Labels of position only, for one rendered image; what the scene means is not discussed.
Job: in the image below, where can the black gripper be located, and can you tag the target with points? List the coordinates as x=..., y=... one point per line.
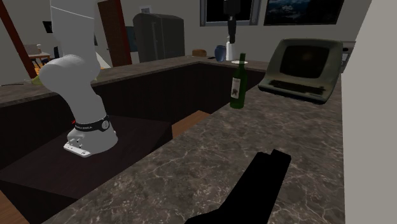
x=231, y=7

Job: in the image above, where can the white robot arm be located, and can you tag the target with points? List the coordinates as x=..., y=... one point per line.
x=80, y=102

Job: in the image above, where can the grey framed window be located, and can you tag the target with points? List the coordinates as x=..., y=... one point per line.
x=254, y=12

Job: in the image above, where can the white bottle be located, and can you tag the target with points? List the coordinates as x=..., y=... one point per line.
x=230, y=52

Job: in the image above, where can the blue vase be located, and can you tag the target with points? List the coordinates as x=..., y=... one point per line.
x=220, y=53

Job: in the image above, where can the brown bread loaf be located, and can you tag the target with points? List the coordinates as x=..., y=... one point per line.
x=199, y=53

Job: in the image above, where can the white plate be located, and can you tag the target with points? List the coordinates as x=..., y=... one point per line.
x=245, y=62

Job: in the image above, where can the old grey computer terminal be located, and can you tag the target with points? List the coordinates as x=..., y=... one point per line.
x=276, y=68

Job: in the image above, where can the dark grey refrigerator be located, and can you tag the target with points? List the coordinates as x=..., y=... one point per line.
x=161, y=37

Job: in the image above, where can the green wine bottle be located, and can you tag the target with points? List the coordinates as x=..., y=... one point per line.
x=238, y=93

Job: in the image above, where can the brown door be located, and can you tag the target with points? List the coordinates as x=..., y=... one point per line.
x=116, y=34

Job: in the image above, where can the grey microwave oven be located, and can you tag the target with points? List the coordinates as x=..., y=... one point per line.
x=347, y=57

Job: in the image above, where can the black angular object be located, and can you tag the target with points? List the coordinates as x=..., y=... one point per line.
x=254, y=192

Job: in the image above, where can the small wooden table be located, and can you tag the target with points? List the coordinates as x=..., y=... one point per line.
x=38, y=56

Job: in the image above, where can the light green object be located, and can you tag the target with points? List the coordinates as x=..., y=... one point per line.
x=36, y=81

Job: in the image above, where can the dark robot stand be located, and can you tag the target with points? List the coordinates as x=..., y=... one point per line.
x=93, y=167

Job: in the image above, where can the dark landscape wall picture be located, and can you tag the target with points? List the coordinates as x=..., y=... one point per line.
x=304, y=12

